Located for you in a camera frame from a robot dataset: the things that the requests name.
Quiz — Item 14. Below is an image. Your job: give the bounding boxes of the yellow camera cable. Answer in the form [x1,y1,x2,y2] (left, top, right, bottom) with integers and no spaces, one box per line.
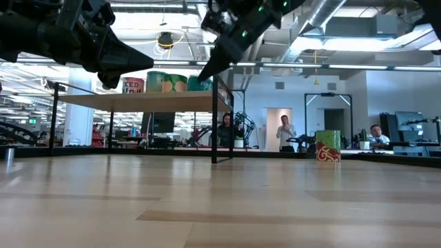
[154,30,186,61]

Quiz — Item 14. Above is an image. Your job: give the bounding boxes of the computer monitor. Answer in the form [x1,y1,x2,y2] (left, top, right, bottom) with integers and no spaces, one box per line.
[394,111,426,142]

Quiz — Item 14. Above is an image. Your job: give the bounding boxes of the person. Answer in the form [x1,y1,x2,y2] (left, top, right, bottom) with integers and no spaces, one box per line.
[216,112,244,148]
[276,114,298,153]
[368,124,391,149]

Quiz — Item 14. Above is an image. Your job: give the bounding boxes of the wooden shelf with black legs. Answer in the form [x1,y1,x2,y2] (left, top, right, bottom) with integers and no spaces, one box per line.
[48,74,235,165]

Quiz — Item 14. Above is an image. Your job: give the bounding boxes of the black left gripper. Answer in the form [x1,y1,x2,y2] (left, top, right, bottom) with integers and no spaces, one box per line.
[54,0,155,90]

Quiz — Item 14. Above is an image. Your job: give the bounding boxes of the yellow hanging cord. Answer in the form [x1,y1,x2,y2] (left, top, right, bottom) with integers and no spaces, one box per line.
[312,50,320,85]

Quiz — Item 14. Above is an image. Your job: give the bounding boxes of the green sliced peaches can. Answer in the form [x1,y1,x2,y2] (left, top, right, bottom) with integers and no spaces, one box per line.
[161,74,189,93]

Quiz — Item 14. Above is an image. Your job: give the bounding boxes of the teal labelled can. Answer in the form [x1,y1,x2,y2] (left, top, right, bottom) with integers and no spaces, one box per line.
[187,75,214,92]

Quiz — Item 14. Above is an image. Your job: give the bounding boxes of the black overhead camera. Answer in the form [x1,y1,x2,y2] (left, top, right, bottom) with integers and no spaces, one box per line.
[157,31,175,49]

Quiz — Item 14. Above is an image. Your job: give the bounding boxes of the red bin rack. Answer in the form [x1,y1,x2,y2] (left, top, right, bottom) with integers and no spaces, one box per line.
[92,123,105,148]

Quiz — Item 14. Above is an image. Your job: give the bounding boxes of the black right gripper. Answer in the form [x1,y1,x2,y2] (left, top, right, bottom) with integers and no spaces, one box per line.
[197,0,306,83]

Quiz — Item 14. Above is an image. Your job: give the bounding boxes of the black metal frame stand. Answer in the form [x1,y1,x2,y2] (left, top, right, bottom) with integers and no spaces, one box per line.
[304,92,353,138]

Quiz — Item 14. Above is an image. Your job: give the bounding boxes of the red and white fruit can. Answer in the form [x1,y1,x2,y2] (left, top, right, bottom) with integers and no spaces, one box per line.
[122,76,146,94]

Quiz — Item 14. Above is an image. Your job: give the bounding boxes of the white building column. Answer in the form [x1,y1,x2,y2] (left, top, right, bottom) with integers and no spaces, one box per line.
[63,68,97,147]

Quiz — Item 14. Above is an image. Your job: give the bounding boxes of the small silver metal post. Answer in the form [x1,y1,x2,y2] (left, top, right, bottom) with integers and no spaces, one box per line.
[4,147,16,169]

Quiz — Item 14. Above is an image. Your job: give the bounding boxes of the green and red patterned can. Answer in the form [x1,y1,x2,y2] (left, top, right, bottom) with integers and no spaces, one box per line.
[315,130,342,163]

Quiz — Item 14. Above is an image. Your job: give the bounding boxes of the silver ceiling air duct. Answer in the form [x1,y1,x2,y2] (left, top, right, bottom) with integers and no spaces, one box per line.
[271,0,347,77]

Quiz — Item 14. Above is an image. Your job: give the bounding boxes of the potted cactus plant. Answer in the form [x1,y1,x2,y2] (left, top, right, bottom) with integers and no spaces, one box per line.
[358,129,371,150]

